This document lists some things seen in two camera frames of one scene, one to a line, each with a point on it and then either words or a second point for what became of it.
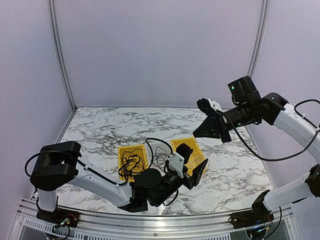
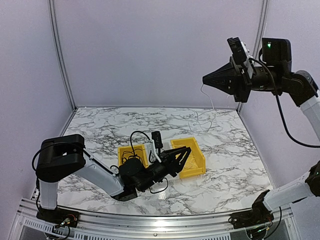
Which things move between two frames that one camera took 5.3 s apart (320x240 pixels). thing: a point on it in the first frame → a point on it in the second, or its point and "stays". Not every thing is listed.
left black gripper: [195, 178] → [168, 158]
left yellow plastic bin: [132, 159] stays
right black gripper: [211, 124] → [241, 85]
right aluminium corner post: [259, 38] stays
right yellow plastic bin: [196, 158] stays
